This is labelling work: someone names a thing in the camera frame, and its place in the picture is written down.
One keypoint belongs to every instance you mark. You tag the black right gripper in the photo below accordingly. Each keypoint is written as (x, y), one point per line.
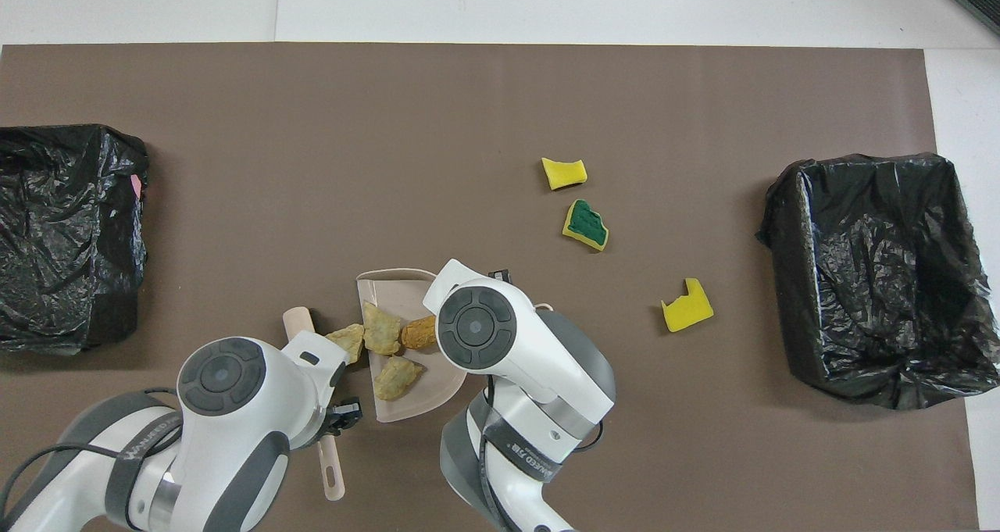
(498, 276)

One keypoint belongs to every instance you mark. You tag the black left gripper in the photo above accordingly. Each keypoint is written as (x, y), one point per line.
(344, 416)

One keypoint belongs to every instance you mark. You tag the pale fried food piece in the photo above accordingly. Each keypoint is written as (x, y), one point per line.
(381, 329)
(398, 378)
(345, 343)

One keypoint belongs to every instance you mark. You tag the brown fried nugget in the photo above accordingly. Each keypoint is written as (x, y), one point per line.
(419, 333)

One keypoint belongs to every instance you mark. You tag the green and yellow sponge piece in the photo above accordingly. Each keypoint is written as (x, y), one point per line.
(586, 226)

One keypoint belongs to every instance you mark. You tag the beige hand brush black bristles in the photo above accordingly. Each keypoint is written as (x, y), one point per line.
(298, 323)

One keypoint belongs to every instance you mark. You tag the beige plastic dustpan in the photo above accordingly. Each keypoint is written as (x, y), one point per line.
(394, 288)

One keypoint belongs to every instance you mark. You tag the yellow notched sponge piece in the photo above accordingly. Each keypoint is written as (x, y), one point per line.
(687, 308)

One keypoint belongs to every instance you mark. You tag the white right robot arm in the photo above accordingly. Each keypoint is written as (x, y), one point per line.
(508, 360)

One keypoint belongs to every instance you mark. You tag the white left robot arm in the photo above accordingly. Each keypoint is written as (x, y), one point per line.
(226, 407)

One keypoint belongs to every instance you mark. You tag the open bin with black bag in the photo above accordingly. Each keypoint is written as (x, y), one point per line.
(844, 282)

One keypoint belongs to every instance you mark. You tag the black bag covered bin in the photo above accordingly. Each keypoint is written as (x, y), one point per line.
(70, 173)

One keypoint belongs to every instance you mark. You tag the brown table mat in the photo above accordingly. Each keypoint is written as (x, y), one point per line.
(500, 94)

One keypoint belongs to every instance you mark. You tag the pink tag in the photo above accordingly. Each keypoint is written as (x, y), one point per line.
(137, 185)

